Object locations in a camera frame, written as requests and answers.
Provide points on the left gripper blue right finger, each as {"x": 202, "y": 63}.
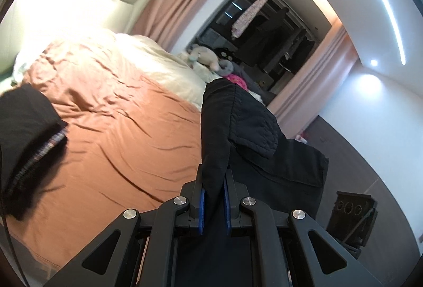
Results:
{"x": 234, "y": 194}

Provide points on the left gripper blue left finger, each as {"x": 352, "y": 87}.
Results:
{"x": 193, "y": 216}

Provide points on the black pants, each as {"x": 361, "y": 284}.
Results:
{"x": 240, "y": 134}

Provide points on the orange-brown bed blanket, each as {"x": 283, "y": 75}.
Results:
{"x": 131, "y": 144}

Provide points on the pink fluffy cloth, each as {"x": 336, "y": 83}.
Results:
{"x": 238, "y": 81}

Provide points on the black box on floor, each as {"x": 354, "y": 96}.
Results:
{"x": 352, "y": 220}

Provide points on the grey plush elephant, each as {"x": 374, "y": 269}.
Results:
{"x": 225, "y": 68}

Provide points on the beige plush toy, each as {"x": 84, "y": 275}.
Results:
{"x": 204, "y": 56}

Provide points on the right pink curtain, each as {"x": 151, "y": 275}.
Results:
{"x": 307, "y": 93}

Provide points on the hanging dark coat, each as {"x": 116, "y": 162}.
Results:
{"x": 274, "y": 28}

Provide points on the hanging floral garment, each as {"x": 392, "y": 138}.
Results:
{"x": 246, "y": 18}

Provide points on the stack of folded black clothes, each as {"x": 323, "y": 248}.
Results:
{"x": 33, "y": 138}

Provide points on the cream padded headboard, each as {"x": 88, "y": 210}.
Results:
{"x": 29, "y": 26}

